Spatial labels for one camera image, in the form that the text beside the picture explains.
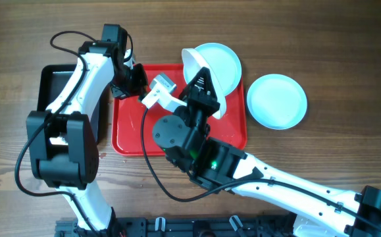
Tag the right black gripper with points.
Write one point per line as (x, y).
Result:
(202, 100)

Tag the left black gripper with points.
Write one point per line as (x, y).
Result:
(120, 91)

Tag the white plate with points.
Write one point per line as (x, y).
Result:
(193, 62)

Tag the light blue plate top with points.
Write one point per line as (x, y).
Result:
(225, 64)

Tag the light blue plate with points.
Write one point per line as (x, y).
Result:
(225, 64)
(277, 101)

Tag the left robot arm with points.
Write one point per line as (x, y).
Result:
(62, 147)

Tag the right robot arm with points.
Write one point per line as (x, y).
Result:
(214, 165)

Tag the red plastic tray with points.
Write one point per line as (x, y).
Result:
(127, 114)

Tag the black metal tray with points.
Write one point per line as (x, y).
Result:
(53, 80)

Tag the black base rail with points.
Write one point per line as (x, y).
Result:
(261, 226)

